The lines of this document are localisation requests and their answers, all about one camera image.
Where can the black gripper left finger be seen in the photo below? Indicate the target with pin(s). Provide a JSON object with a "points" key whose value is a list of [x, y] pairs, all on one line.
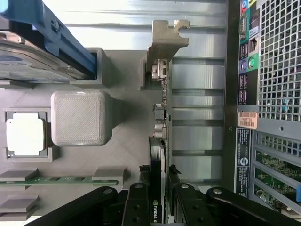
{"points": [[136, 207]]}

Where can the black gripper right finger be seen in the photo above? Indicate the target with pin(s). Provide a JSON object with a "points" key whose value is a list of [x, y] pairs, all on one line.
{"points": [[195, 209]]}

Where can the grey open PC case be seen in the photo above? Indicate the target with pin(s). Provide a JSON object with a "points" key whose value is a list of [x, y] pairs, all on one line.
{"points": [[244, 164]]}

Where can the green RAM stick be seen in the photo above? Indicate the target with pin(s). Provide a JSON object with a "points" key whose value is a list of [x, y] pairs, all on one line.
{"points": [[58, 180]]}

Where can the green Dell motherboard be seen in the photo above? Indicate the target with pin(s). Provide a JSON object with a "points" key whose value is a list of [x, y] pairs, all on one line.
{"points": [[270, 174]]}

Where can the grey plastic parts rack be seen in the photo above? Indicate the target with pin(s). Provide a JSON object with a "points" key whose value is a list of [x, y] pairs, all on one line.
{"points": [[77, 117]]}

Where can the silver CPU chip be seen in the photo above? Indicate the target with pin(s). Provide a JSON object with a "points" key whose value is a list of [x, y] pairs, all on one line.
{"points": [[24, 134]]}

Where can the hard disk with blue caddy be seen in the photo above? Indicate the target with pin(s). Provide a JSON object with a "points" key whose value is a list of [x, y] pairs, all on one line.
{"points": [[47, 35]]}

